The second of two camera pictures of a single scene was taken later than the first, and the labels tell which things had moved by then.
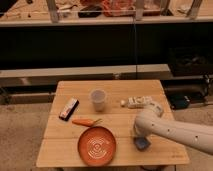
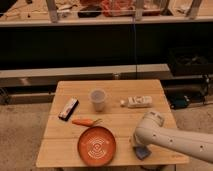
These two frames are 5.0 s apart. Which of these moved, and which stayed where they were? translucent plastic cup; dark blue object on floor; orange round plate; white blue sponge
Moved: white blue sponge
Stayed: dark blue object on floor; translucent plastic cup; orange round plate
